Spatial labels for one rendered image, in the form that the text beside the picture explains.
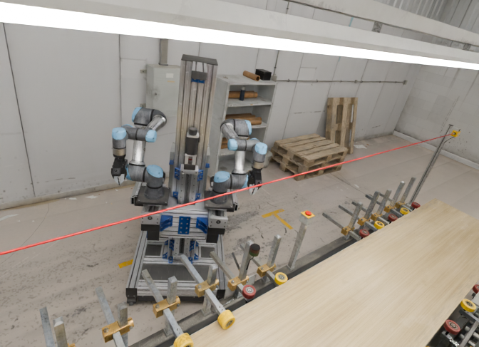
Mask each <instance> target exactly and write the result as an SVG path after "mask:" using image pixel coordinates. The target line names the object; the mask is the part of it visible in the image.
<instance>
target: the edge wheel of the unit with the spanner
mask: <svg viewBox="0 0 479 347"><path fill-rule="evenodd" d="M255 293H256V289H255V288H254V287H253V286H252V285H245V286H244V287H243V290H242V295H243V297H245V298H246V299H253V298H254V296H255Z"/></svg>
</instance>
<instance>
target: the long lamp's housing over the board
mask: <svg viewBox="0 0 479 347"><path fill-rule="evenodd" d="M0 3H5V4H15V5H21V6H31V7H37V8H43V9H53V10H59V11H70V12H76V13H82V14H92V15H98V16H108V17H114V18H120V19H130V20H136V21H147V22H153V23H159V24H169V25H175V26H185V27H191V28H197V29H207V30H213V31H224V32H230V33H240V34H246V35H252V36H262V37H268V38H279V39H284V40H290V41H301V42H307V43H317V44H323V45H329V46H339V47H345V48H356V49H361V50H367V51H378V52H384V53H394V54H400V55H406V56H416V57H422V58H433V59H438V60H444V61H455V62H461V63H472V64H477V65H479V53H476V52H472V51H465V50H461V49H457V48H451V47H447V46H441V45H437V44H433V43H426V42H422V41H416V40H412V39H408V38H401V37H398V36H392V35H388V34H384V33H377V32H373V31H367V30H363V29H356V28H353V27H349V26H342V25H338V24H332V23H328V22H324V21H317V20H313V19H308V18H304V17H300V16H293V15H289V14H283V13H279V12H275V11H269V10H265V9H258V8H254V7H251V6H244V5H240V4H233V3H230V2H226V1H220V0H0Z"/></svg>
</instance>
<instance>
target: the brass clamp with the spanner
mask: <svg viewBox="0 0 479 347"><path fill-rule="evenodd" d="M232 280H234V283H233V284H232V283H231V281H232ZM248 282H249V277H248V276H246V279H244V280H242V281H241V280H240V278H239V277H238V276H237V277H235V278H233V279H230V280H229V281H228V285H227V286H228V287H229V288H230V290H231V291H234V290H235V289H237V285H238V284H242V285H243V286H244V285H245V284H246V283H248Z"/></svg>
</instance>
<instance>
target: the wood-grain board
mask: <svg viewBox="0 0 479 347"><path fill-rule="evenodd" d="M478 280H479V220H478V219H476V218H474V217H471V216H470V215H468V214H466V213H464V212H461V211H460V210H458V209H456V208H454V207H452V206H450V205H449V204H446V203H445V202H442V201H440V200H438V199H436V198H435V199H433V200H431V201H430V202H427V203H425V204H424V205H422V206H420V207H419V208H417V209H415V210H413V211H412V212H409V213H408V214H406V215H404V216H402V217H401V218H399V219H397V220H396V221H394V222H392V223H390V224H388V225H386V226H385V227H383V228H381V229H380V230H378V231H376V232H374V233H373V234H370V235H369V236H367V237H365V238H363V239H362V240H360V241H358V242H357V243H355V244H352V245H351V246H350V247H347V248H345V249H344V250H342V251H340V252H339V253H337V254H335V255H334V256H332V257H329V258H328V259H326V260H324V261H323V262H321V263H319V264H317V265H316V266H313V267H312V268H310V269H308V270H306V271H305V272H303V273H301V274H300V275H298V276H296V277H294V278H293V279H290V280H289V281H287V282H285V283H283V284H282V285H280V286H278V287H277V288H275V289H272V290H271V291H269V292H267V293H266V294H264V295H262V296H260V297H259V298H257V299H255V300H254V301H251V302H249V303H248V304H246V305H244V306H243V307H241V308H239V309H237V310H236V311H233V312H232V314H233V316H234V317H235V322H234V323H233V324H232V325H231V326H230V327H229V328H228V329H223V328H222V327H221V325H220V323H219V322H218V321H216V322H214V323H212V324H210V325H209V326H207V327H205V328H203V329H202V330H200V331H198V332H197V333H194V334H192V335H191V336H190V338H191V339H192V341H193V343H194V345H193V347H425V346H426V345H427V343H428V342H429V341H430V340H431V339H432V338H433V336H434V335H435V334H436V332H437V331H438V330H439V328H440V327H441V326H442V325H443V324H444V323H445V321H446V320H447V319H448V317H449V316H450V315H451V314H452V313H453V312H454V310H455V309H456V308H457V306H458V305H459V304H460V302H461V301H462V300H463V299H464V298H465V297H466V295H467V294H468V293H469V291H470V290H471V289H472V288H473V287H474V285H475V284H476V283H477V282H478Z"/></svg>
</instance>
